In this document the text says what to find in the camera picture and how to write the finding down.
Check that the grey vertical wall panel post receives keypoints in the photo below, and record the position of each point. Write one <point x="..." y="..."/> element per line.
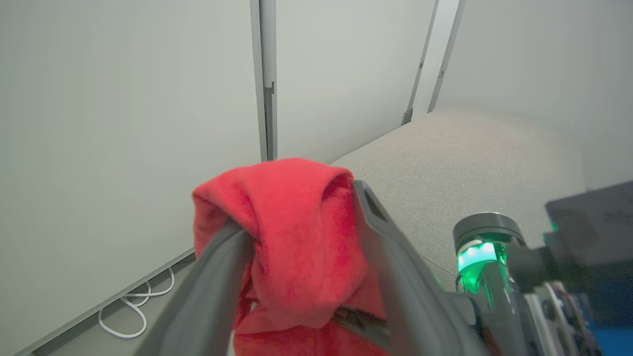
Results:
<point x="267" y="74"/>

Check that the grey slanted panel edge strip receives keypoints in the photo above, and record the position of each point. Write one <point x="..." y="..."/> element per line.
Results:
<point x="445" y="59"/>
<point x="420" y="64"/>

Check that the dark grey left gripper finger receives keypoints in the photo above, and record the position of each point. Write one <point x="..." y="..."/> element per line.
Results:
<point x="203" y="296"/>

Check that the blue laundry basket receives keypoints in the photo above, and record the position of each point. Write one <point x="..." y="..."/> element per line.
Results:
<point x="615" y="341"/>

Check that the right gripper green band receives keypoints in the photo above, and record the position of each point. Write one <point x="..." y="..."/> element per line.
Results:
<point x="482" y="262"/>

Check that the red fleece clothing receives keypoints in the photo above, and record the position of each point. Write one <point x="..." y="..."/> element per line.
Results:
<point x="296" y="237"/>

